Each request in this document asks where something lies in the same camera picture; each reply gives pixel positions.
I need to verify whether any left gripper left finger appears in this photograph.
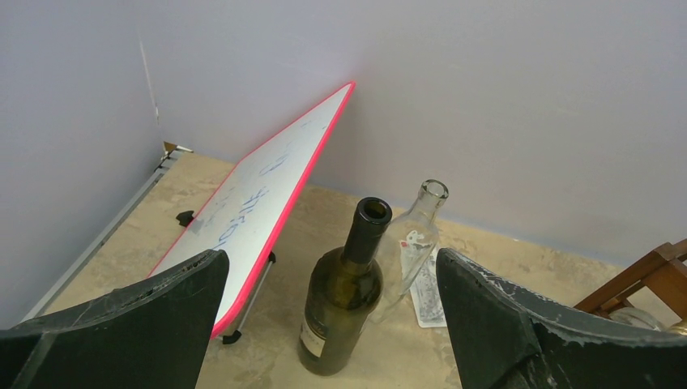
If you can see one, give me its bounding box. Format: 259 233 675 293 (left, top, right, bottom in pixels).
1 250 230 388

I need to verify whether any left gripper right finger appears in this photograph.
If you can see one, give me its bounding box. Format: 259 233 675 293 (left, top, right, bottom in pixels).
436 248 686 388

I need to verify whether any clear glass bottle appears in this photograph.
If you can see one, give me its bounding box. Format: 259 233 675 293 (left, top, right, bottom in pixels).
369 179 449 324

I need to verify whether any dark green wine bottle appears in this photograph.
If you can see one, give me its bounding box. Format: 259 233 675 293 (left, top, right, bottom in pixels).
298 197 392 376

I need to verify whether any clear bottle in rack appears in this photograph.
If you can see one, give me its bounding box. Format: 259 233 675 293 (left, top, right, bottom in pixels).
608 307 665 331

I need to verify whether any wooden wine rack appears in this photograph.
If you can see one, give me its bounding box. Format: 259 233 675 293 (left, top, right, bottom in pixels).
574 239 686 319

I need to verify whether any gold capped red wine bottle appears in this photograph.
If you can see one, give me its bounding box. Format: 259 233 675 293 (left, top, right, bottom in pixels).
666 318 687 336

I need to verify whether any white printed card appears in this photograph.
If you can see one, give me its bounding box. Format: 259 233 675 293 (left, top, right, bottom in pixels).
410 249 446 328

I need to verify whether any red framed whiteboard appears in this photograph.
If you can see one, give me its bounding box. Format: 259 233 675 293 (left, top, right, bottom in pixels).
151 81 356 337

